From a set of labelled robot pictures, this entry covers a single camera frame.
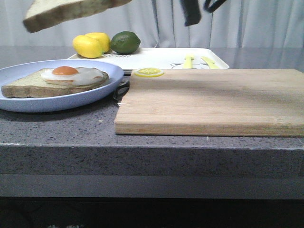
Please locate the wooden cutting board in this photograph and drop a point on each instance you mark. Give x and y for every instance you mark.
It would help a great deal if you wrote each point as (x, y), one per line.
(231, 102)

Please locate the yellow lemon slice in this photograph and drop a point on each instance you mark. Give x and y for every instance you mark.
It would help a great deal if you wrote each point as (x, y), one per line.
(149, 72)

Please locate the metal cutting board handle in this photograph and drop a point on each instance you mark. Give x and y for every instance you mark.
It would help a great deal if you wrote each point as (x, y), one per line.
(121, 91)

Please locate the green lime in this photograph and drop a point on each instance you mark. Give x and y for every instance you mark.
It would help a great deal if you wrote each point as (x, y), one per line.
(125, 42)

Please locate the yellow plastic fork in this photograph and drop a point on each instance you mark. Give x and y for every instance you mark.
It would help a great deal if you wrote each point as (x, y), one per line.
(188, 61)

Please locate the front yellow lemon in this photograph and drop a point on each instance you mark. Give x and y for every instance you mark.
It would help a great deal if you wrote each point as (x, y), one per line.
(87, 47)

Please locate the fried egg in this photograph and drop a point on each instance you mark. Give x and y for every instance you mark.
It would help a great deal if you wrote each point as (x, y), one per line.
(69, 76)

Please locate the rear yellow lemon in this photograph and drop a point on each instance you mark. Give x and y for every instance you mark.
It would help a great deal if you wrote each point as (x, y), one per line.
(103, 38)

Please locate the light blue round plate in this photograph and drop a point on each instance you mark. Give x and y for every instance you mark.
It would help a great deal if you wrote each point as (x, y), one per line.
(58, 103)

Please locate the bread slice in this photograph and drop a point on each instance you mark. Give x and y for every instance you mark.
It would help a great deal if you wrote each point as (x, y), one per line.
(33, 86)
(44, 14)

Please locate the white curtain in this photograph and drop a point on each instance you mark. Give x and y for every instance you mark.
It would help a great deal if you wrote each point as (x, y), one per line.
(160, 23)

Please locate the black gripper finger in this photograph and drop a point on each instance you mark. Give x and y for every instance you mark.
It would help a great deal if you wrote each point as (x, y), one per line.
(191, 11)

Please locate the white rectangular tray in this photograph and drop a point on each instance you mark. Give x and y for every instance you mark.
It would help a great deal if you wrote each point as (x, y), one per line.
(162, 58)

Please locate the yellow plastic knife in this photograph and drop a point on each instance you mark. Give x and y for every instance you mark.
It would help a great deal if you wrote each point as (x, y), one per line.
(210, 62)

